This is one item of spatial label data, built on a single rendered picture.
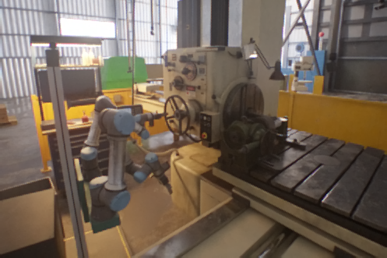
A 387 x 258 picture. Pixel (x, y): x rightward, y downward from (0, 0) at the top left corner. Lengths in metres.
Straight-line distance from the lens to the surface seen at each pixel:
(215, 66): 1.88
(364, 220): 1.45
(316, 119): 4.06
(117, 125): 1.13
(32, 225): 1.67
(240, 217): 1.69
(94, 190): 1.38
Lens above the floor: 1.76
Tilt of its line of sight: 13 degrees down
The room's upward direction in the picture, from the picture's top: straight up
